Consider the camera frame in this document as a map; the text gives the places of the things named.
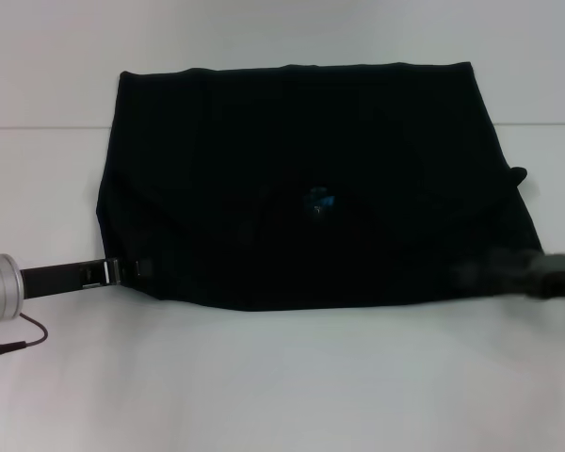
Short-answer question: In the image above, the left arm cable with connector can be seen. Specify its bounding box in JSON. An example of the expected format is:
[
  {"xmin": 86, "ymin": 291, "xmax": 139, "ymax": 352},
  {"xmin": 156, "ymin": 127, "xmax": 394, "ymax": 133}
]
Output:
[{"xmin": 0, "ymin": 313, "xmax": 50, "ymax": 364}]

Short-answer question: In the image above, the black shirt with FREE print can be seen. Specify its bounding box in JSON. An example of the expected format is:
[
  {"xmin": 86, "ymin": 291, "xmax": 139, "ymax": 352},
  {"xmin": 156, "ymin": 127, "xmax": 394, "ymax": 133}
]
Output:
[{"xmin": 95, "ymin": 60, "xmax": 547, "ymax": 315}]

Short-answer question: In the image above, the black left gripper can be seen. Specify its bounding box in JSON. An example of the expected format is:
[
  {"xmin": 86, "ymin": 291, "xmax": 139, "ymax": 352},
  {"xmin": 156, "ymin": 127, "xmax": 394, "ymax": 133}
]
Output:
[{"xmin": 19, "ymin": 257, "xmax": 156, "ymax": 299}]

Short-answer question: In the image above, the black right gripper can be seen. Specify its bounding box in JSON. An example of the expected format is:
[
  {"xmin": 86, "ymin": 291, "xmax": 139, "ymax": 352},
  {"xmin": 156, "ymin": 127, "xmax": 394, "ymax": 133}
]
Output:
[{"xmin": 451, "ymin": 250, "xmax": 565, "ymax": 301}]

